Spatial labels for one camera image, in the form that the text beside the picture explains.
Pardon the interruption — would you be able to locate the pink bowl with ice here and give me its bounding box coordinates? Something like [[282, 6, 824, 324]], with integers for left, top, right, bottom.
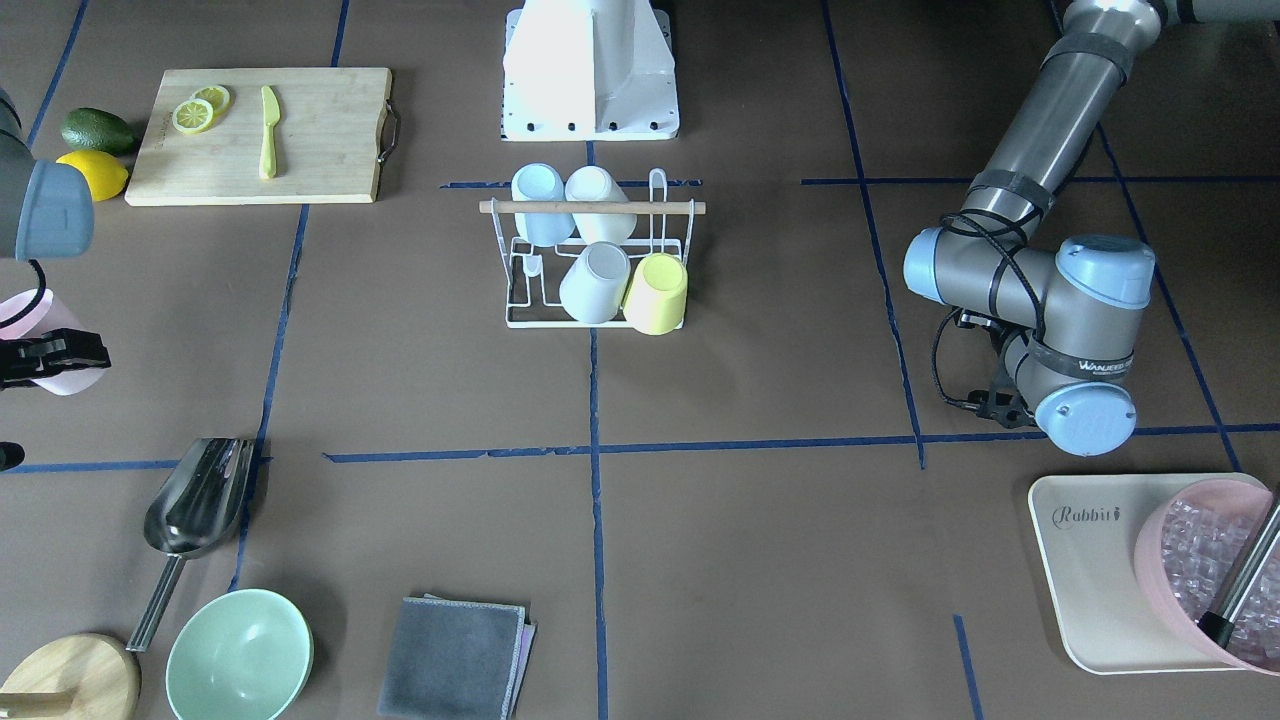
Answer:
[[1133, 477, 1277, 676]]

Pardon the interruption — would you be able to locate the white wire cup rack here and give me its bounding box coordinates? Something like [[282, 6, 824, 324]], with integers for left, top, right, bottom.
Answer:
[[479, 163, 707, 336]]

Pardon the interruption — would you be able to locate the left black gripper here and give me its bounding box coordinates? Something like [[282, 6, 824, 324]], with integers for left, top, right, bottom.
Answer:
[[975, 389, 1038, 429]]

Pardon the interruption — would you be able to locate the yellow-green plastic knife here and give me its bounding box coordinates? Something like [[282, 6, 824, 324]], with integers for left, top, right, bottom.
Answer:
[[259, 85, 282, 181]]

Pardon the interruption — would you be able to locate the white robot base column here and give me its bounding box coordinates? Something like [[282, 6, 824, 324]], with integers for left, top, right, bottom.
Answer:
[[500, 1, 681, 142]]

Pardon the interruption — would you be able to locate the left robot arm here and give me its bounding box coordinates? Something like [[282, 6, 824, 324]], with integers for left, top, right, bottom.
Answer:
[[902, 1, 1277, 457]]

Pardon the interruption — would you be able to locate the green bowl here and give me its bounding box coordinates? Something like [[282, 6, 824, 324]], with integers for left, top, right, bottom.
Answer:
[[165, 589, 314, 719]]

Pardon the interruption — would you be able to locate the beige plastic tray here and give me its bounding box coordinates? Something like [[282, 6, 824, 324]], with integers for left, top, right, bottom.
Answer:
[[1027, 471, 1271, 675]]

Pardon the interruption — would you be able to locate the grey cup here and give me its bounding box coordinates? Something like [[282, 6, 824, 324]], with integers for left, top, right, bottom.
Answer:
[[559, 241, 630, 324]]

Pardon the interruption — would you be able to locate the white cup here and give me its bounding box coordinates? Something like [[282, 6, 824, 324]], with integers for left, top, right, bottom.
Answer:
[[564, 165, 637, 246]]

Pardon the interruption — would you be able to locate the steel scoop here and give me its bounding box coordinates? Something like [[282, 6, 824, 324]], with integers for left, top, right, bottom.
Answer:
[[125, 438, 256, 653]]

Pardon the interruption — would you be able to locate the lemon slice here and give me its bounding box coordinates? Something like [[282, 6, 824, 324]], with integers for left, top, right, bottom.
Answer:
[[170, 97, 218, 135], [189, 85, 234, 117]]

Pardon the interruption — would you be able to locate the yellow cup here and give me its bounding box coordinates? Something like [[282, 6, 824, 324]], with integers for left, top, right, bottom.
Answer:
[[622, 252, 689, 336]]

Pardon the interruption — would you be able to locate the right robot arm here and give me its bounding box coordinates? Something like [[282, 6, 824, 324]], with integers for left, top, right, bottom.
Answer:
[[1, 94, 111, 396]]

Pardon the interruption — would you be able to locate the wooden cutting board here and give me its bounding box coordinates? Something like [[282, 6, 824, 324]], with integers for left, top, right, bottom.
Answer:
[[125, 67, 396, 208]]

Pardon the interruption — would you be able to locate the wooden mug tree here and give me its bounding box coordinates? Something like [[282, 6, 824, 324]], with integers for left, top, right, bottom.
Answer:
[[1, 633, 141, 719]]

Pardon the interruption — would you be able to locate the avocado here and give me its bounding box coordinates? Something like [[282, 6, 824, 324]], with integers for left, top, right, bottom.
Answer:
[[60, 108, 138, 158]]

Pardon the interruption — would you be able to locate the light blue cup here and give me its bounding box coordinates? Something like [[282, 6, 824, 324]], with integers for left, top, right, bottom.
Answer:
[[511, 163, 579, 249]]

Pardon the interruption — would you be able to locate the pink cup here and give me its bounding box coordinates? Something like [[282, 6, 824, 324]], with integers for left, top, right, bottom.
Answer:
[[0, 288, 108, 397]]

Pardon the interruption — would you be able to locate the grey cloth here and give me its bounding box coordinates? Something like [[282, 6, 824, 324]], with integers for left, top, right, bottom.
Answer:
[[378, 594, 536, 719]]

